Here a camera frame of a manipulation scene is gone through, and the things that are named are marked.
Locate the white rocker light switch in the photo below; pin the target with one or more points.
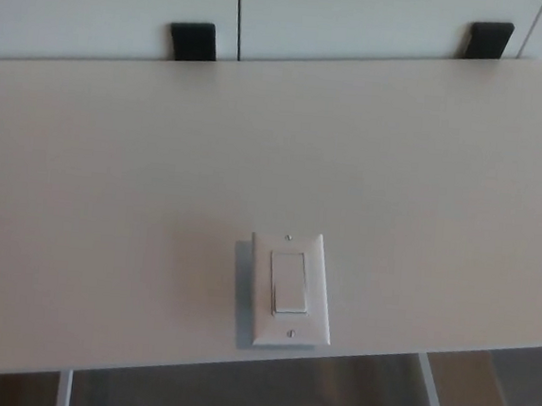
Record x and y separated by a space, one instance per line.
292 285

